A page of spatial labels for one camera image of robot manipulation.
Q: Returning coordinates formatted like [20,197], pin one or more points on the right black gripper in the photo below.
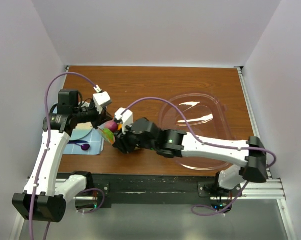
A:
[122,143]

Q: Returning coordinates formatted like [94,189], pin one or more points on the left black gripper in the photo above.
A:
[100,118]

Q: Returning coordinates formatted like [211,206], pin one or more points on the pink fake peach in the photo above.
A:
[111,125]

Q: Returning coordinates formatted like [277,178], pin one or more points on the clear zip top bag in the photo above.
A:
[103,126]

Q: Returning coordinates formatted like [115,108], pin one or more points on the pink transparent plastic tub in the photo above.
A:
[203,111]

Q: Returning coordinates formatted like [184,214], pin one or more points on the light green fake gourd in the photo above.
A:
[108,136]

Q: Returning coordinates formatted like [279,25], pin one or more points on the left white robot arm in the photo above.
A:
[41,200]

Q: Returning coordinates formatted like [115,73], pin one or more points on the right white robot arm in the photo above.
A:
[247,157]

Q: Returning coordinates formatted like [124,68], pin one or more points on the blue checked cloth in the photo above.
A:
[96,145]

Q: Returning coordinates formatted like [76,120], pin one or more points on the cream floral plate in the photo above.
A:
[81,131]

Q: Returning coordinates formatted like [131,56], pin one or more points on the purple spoon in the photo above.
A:
[84,145]

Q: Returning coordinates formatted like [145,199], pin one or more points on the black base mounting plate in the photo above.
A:
[139,189]

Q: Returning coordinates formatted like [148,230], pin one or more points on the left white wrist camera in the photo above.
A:
[101,99]

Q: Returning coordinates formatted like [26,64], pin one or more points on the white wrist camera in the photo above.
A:
[124,117]
[101,99]

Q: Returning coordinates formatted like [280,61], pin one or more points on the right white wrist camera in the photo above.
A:
[124,117]

